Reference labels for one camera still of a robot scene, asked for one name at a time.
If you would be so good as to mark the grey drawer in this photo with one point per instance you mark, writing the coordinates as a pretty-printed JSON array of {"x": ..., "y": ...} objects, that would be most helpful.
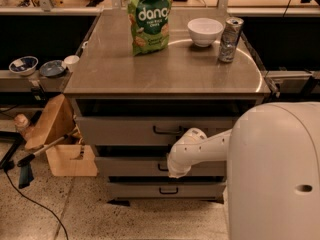
[
  {"x": 152, "y": 167},
  {"x": 186, "y": 190},
  {"x": 146, "y": 131}
]

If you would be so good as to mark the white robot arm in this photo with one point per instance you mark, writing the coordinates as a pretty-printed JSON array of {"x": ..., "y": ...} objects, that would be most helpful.
[{"x": 273, "y": 170}]

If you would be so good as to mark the grey drawer cabinet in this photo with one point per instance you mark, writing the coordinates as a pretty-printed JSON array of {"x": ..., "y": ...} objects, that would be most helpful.
[{"x": 181, "y": 80}]

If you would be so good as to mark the grey top drawer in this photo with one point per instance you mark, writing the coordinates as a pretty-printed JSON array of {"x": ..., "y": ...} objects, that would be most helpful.
[{"x": 146, "y": 131}]

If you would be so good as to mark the grey bottom drawer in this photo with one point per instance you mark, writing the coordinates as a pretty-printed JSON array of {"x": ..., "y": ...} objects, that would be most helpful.
[{"x": 186, "y": 190}]

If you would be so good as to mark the wooden board leaning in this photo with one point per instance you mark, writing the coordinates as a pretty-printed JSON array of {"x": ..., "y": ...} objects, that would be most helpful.
[{"x": 55, "y": 121}]

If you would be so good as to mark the small white cup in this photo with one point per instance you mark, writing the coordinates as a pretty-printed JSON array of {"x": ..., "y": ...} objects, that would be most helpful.
[{"x": 70, "y": 62}]

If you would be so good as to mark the green dang chips bag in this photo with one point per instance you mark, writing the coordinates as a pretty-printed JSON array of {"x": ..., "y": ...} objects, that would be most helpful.
[{"x": 149, "y": 24}]

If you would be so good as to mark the wooden box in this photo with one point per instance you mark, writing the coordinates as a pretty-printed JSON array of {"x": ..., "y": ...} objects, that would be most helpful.
[{"x": 72, "y": 160}]

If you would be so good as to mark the silver drink can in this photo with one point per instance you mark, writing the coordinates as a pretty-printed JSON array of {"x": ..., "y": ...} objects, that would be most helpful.
[{"x": 230, "y": 38}]

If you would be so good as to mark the blue grey plate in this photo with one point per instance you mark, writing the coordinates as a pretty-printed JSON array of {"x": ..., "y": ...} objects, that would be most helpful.
[{"x": 52, "y": 68}]

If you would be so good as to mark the blue white patterned bowl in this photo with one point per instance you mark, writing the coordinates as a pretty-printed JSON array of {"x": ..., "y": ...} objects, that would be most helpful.
[{"x": 24, "y": 66}]

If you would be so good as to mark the grabber tool with teal handle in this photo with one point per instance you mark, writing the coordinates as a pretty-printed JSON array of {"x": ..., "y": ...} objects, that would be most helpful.
[{"x": 26, "y": 176}]

